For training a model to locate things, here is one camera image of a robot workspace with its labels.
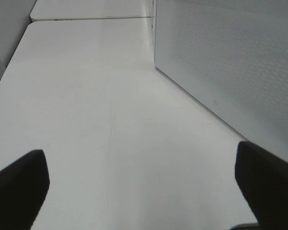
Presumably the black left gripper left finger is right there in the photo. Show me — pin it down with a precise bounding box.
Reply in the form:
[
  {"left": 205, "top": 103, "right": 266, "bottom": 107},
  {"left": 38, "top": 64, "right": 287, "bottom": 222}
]
[{"left": 0, "top": 149, "right": 50, "bottom": 230}]

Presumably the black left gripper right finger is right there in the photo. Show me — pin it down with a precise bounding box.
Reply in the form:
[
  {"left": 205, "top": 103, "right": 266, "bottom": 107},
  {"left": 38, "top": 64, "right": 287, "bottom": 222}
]
[{"left": 235, "top": 141, "right": 288, "bottom": 230}]

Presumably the white microwave door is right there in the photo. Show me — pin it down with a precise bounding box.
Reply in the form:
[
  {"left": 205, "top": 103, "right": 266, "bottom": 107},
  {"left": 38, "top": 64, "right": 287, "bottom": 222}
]
[{"left": 155, "top": 0, "right": 288, "bottom": 162}]

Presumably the white microwave oven body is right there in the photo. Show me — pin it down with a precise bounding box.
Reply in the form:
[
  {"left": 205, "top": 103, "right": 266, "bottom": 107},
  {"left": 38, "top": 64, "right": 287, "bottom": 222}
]
[{"left": 149, "top": 0, "right": 157, "bottom": 45}]

